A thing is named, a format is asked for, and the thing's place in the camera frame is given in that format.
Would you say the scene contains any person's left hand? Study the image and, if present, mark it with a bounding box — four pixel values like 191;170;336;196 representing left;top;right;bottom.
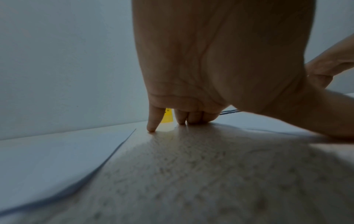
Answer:
131;0;354;141

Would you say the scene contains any yellow glue stick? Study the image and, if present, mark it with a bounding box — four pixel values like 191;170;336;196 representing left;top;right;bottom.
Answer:
160;108;175;124

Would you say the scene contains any person's right hand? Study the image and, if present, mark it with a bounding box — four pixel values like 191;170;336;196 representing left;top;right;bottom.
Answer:
304;34;354;91

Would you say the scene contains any stack of white paper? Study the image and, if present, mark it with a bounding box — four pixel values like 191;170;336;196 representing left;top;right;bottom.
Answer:
0;128;138;216

